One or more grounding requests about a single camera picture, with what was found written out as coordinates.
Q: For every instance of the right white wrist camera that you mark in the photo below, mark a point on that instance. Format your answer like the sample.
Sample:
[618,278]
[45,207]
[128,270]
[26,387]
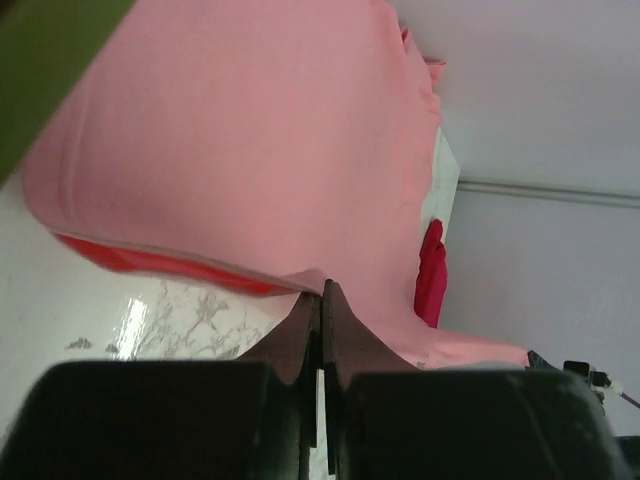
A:
[597,380]

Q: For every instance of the olive green bin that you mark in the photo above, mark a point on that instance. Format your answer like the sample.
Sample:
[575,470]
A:
[45,48]

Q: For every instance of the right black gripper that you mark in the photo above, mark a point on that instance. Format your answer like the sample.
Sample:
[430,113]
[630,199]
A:
[537,362]

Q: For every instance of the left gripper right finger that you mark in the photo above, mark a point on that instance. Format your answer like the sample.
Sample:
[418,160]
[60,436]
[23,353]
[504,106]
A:
[349,349]

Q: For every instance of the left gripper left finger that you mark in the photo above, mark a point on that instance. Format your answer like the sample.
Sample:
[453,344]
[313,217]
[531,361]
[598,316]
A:
[288,407]

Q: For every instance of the light pink t shirt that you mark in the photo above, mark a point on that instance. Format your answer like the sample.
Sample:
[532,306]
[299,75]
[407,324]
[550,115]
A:
[286,141]

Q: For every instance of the crimson folded t shirt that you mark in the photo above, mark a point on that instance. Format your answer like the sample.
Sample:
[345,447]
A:
[432,279]

